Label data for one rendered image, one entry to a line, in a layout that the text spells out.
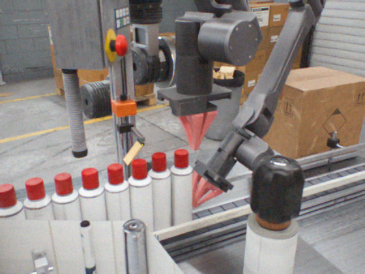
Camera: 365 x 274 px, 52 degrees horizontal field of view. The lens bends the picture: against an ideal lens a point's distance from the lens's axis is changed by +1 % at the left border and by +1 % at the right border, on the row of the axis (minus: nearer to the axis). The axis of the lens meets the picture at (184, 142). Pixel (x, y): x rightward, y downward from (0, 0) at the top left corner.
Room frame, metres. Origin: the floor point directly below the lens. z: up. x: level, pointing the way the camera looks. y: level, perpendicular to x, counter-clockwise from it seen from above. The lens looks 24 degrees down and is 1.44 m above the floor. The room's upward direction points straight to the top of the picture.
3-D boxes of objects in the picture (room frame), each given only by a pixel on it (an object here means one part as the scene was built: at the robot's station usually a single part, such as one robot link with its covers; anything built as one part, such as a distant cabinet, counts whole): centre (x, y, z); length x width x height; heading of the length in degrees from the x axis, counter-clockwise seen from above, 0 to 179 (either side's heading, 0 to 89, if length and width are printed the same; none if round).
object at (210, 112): (0.55, -0.01, 1.23); 0.07 x 0.07 x 0.09; 28
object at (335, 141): (1.08, -0.49, 0.91); 0.07 x 0.03 x 0.16; 26
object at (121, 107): (0.76, 0.12, 1.05); 0.10 x 0.04 x 0.33; 26
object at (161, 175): (0.74, 0.06, 0.98); 0.05 x 0.05 x 0.20
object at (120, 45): (0.71, 0.12, 1.33); 0.04 x 0.03 x 0.04; 171
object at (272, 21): (5.08, -0.89, 0.57); 1.20 x 0.85 x 1.14; 129
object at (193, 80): (0.56, -0.02, 1.30); 0.10 x 0.07 x 0.07; 118
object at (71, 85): (0.76, 0.23, 1.18); 0.04 x 0.04 x 0.21
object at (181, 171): (0.76, 0.01, 0.98); 0.05 x 0.05 x 0.20
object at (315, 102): (1.31, -0.45, 0.99); 0.30 x 0.24 x 0.27; 116
